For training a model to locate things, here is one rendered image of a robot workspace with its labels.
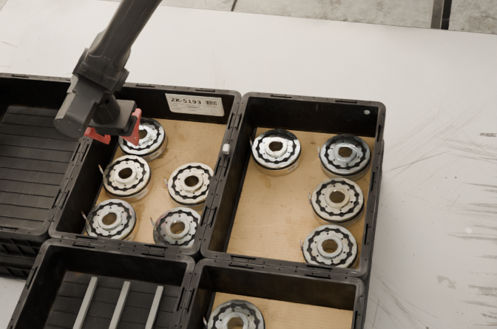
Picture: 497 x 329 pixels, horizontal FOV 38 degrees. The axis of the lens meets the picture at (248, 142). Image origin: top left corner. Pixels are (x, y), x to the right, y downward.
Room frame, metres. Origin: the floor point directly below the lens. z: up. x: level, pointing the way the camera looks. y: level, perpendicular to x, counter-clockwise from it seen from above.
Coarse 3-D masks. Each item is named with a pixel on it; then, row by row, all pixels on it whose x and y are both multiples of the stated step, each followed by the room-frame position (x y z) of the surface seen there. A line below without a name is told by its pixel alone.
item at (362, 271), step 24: (264, 96) 1.01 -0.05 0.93; (288, 96) 1.00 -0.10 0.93; (312, 96) 0.99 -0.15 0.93; (240, 120) 0.96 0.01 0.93; (384, 120) 0.89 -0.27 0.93; (216, 192) 0.79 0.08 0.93; (216, 216) 0.74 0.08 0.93; (264, 264) 0.62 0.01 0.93; (288, 264) 0.62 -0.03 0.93; (312, 264) 0.61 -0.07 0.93; (360, 264) 0.59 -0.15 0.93
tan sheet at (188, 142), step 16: (176, 128) 1.06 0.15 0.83; (192, 128) 1.05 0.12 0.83; (208, 128) 1.04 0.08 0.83; (224, 128) 1.03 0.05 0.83; (176, 144) 1.01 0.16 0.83; (192, 144) 1.00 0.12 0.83; (208, 144) 1.00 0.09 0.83; (112, 160) 1.00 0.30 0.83; (160, 160) 0.98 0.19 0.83; (176, 160) 0.97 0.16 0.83; (192, 160) 0.96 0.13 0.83; (208, 160) 0.95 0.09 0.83; (160, 176) 0.93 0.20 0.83; (160, 192) 0.89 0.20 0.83; (144, 208) 0.86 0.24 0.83; (160, 208) 0.85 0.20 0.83; (144, 224) 0.82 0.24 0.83; (144, 240) 0.78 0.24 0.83
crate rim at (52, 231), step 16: (240, 96) 1.03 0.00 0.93; (80, 160) 0.93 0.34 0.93; (64, 192) 0.86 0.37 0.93; (208, 192) 0.80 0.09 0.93; (64, 208) 0.82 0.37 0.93; (208, 208) 0.76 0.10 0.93; (80, 240) 0.75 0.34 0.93; (96, 240) 0.74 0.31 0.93; (112, 240) 0.73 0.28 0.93; (128, 240) 0.73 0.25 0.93; (192, 256) 0.67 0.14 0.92
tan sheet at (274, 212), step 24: (312, 144) 0.94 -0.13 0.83; (312, 168) 0.88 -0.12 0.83; (264, 192) 0.84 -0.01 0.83; (288, 192) 0.83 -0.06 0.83; (312, 192) 0.82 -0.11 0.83; (240, 216) 0.80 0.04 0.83; (264, 216) 0.79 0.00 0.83; (288, 216) 0.78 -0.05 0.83; (312, 216) 0.77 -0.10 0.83; (240, 240) 0.74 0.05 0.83; (264, 240) 0.73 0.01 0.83; (288, 240) 0.72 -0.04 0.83; (360, 240) 0.69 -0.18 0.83
